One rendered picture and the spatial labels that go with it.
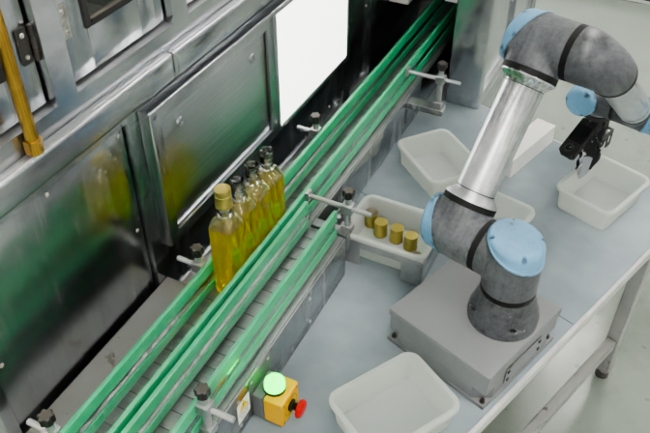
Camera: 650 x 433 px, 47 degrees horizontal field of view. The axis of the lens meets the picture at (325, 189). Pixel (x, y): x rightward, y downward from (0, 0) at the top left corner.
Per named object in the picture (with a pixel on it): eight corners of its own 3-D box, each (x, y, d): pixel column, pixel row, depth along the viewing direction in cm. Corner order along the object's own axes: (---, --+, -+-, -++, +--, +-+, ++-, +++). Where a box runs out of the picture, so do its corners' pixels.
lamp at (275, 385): (270, 375, 154) (270, 365, 152) (289, 383, 152) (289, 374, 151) (259, 391, 151) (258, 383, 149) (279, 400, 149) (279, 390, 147)
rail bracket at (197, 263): (187, 276, 168) (180, 233, 160) (213, 286, 166) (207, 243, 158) (177, 288, 166) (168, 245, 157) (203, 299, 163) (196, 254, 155)
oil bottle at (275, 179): (267, 227, 180) (262, 157, 167) (287, 235, 178) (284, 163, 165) (254, 242, 177) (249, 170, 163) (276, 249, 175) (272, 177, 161)
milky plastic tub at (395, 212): (366, 216, 203) (367, 191, 197) (445, 242, 195) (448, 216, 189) (338, 257, 191) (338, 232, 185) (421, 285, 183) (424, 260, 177)
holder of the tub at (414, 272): (347, 212, 205) (348, 189, 200) (443, 243, 195) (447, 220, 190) (319, 251, 193) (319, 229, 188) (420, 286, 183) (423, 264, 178)
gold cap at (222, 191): (214, 211, 149) (212, 193, 146) (216, 199, 152) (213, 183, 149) (232, 211, 149) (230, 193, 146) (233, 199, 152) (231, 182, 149)
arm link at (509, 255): (518, 313, 150) (530, 265, 141) (462, 280, 157) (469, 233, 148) (549, 280, 157) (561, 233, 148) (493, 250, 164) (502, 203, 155)
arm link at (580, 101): (609, 101, 175) (630, 82, 182) (565, 84, 181) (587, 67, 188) (602, 129, 180) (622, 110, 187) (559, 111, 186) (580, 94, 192)
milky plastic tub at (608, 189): (645, 203, 209) (654, 179, 204) (603, 242, 198) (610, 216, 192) (590, 175, 219) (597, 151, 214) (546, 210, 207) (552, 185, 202)
